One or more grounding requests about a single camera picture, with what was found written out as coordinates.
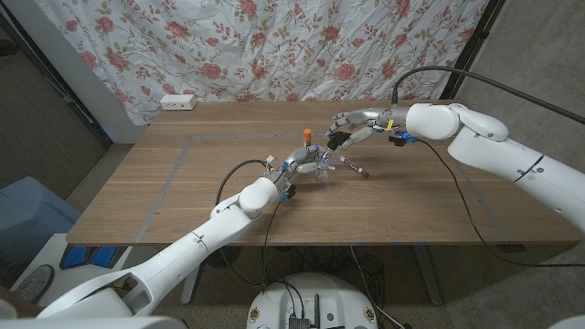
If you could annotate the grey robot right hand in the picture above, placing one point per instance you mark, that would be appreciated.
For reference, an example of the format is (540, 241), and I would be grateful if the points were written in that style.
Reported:
(379, 118)

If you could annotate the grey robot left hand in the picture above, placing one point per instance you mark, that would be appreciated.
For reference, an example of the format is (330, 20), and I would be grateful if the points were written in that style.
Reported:
(299, 160)

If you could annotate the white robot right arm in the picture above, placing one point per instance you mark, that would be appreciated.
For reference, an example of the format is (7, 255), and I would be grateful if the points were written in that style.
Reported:
(493, 151)

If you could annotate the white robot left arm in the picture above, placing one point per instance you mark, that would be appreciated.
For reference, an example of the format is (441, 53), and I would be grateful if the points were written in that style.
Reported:
(215, 228)

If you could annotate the maroon dry-erase marker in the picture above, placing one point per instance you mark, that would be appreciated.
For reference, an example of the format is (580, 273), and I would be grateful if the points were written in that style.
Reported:
(354, 166)

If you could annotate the orange-capped glue stick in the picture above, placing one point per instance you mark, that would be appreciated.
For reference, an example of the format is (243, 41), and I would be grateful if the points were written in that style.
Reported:
(307, 133)

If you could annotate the black backdrop pole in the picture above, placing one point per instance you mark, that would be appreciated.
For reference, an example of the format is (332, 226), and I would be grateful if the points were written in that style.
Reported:
(471, 45)

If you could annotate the floral fabric backdrop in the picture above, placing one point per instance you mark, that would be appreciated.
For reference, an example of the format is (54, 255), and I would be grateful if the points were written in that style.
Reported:
(274, 45)

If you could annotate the black round floor object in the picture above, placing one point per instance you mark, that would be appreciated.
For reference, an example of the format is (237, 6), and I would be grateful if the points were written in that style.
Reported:
(226, 257)

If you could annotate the white power strip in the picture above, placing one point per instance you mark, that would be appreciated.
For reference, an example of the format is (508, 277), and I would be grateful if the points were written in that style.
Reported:
(178, 102)

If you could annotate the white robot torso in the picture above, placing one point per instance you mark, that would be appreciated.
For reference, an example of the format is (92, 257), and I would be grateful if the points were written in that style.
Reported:
(338, 297)

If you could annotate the white table leg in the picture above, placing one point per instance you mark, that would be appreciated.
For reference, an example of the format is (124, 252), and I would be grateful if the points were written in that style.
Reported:
(188, 288)

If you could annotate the grey table leg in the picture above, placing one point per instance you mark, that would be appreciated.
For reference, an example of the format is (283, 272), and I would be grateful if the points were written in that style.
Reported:
(429, 283)

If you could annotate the white floor board blue pads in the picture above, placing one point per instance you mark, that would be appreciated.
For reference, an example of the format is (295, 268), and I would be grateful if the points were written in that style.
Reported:
(55, 249)

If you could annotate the blue plastic bin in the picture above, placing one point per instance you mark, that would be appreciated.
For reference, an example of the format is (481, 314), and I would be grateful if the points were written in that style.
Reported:
(32, 215)

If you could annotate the grey shoe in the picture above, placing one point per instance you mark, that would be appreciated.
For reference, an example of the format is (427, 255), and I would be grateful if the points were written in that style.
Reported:
(36, 283)

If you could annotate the person's brown leg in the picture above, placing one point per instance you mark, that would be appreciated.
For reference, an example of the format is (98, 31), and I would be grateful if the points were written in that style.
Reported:
(18, 307)

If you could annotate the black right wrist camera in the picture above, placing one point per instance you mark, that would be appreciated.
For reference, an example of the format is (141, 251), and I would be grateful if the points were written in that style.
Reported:
(400, 139)

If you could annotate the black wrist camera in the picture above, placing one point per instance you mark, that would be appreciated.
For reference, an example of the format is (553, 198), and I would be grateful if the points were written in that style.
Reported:
(289, 193)
(400, 139)

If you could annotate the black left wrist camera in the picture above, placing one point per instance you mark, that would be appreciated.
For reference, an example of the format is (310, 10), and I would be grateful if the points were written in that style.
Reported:
(289, 193)

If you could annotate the black door frame strip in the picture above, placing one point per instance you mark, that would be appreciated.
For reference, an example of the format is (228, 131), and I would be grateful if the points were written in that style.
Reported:
(55, 78)

